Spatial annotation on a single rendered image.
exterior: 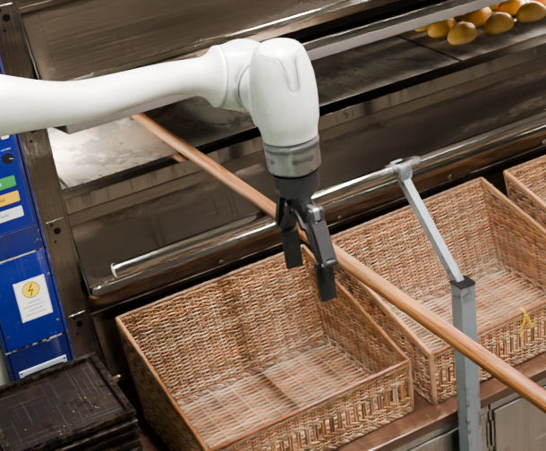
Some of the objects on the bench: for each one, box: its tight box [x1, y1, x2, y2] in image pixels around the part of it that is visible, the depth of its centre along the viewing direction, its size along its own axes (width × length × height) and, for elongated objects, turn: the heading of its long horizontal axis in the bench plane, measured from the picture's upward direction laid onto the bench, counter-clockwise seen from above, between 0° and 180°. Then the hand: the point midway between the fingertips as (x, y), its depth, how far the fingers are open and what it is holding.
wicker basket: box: [330, 177, 546, 405], centre depth 297 cm, size 49×56×28 cm
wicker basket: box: [115, 244, 414, 451], centre depth 274 cm, size 49×56×28 cm
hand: (310, 276), depth 191 cm, fingers open, 13 cm apart
